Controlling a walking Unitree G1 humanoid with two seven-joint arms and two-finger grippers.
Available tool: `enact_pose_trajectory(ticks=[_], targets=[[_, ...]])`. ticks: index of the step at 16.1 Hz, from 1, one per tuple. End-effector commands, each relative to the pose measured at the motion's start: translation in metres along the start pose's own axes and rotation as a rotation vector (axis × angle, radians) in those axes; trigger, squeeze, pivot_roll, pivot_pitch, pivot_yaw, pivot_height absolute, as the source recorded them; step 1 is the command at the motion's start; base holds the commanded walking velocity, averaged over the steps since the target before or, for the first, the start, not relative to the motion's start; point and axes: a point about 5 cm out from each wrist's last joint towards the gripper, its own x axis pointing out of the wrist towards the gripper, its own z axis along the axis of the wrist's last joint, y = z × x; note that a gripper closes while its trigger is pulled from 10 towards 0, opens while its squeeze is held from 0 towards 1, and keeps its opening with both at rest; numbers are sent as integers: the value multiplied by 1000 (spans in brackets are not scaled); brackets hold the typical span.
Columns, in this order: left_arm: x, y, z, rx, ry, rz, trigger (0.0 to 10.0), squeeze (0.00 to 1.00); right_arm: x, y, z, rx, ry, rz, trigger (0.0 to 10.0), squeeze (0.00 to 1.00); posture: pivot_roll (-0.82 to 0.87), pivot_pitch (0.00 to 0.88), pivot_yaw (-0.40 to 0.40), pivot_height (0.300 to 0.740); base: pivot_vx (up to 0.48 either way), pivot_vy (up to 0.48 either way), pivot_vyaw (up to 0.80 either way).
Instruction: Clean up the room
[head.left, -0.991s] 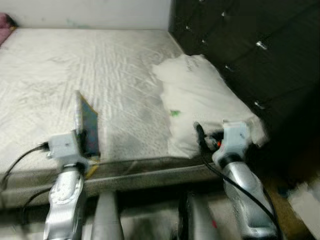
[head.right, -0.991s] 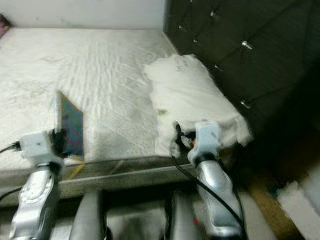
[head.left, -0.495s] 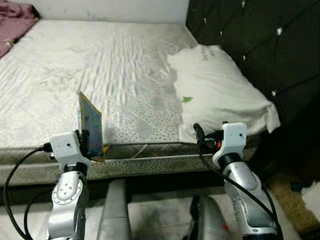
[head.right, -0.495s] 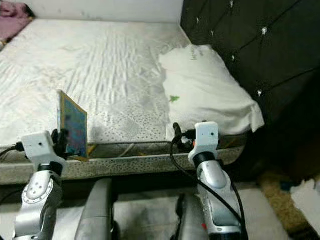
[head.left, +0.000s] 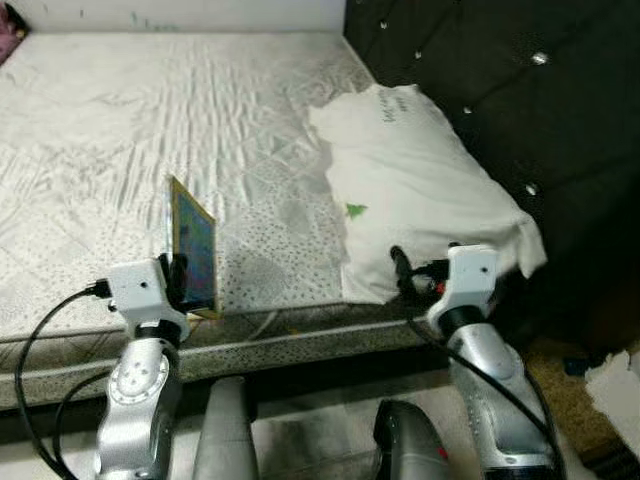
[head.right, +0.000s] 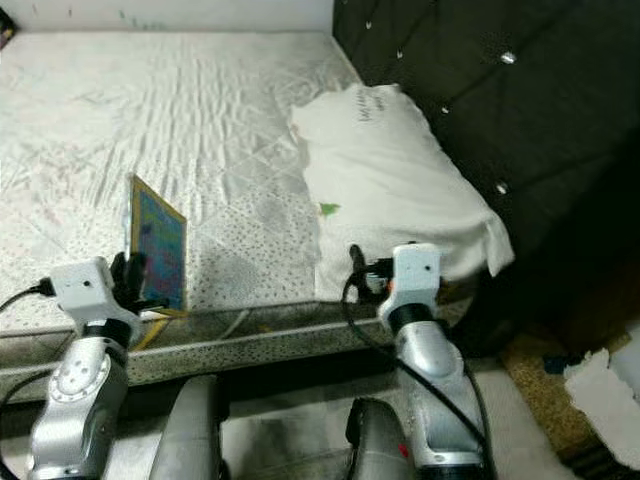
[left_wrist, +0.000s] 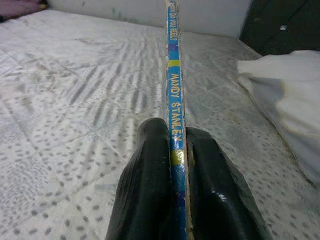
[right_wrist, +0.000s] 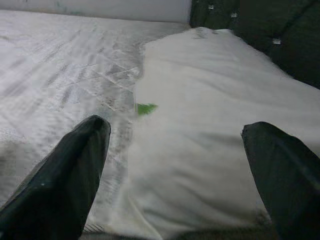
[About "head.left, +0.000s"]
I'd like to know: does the colourful children's book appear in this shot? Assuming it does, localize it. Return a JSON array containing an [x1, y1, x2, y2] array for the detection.
[[165, 175, 223, 321]]

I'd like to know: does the white pillow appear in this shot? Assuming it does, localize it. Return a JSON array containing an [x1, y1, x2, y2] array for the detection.
[[307, 83, 549, 306]]

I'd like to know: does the robot left leg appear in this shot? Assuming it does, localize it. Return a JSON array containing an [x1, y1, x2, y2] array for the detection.
[[192, 377, 259, 480]]

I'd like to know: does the robot leg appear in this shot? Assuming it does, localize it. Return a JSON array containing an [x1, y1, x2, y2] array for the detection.
[[192, 377, 259, 480], [372, 400, 451, 480]]

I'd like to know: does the white patterned mattress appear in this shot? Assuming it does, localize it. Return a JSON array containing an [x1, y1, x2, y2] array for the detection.
[[0, 30, 546, 411]]

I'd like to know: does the robot right leg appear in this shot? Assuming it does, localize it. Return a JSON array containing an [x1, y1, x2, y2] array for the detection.
[[372, 400, 451, 480]]

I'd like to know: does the brown rug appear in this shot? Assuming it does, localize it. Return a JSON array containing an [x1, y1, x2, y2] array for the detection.
[[525, 335, 640, 480]]

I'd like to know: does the white cardboard piece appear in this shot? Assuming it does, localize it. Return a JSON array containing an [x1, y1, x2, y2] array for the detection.
[[583, 348, 640, 451]]

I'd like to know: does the dark tufted headboard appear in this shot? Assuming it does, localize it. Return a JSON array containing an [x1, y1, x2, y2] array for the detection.
[[343, 0, 640, 351]]

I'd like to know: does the purple cartoon print blanket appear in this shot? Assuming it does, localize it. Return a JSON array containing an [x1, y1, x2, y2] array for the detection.
[[0, 28, 28, 67]]

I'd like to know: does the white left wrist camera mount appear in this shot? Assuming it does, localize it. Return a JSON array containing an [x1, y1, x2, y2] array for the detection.
[[105, 258, 191, 341]]

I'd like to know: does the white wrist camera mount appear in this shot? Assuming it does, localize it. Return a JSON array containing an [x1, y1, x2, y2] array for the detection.
[[105, 258, 191, 341], [428, 243, 499, 326]]

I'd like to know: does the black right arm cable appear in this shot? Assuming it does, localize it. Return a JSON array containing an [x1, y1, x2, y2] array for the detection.
[[398, 285, 561, 471]]

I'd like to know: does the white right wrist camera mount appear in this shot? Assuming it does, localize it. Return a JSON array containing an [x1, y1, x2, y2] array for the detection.
[[428, 243, 499, 326]]

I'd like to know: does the dark bed frame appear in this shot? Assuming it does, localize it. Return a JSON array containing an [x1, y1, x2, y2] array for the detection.
[[0, 345, 471, 441]]

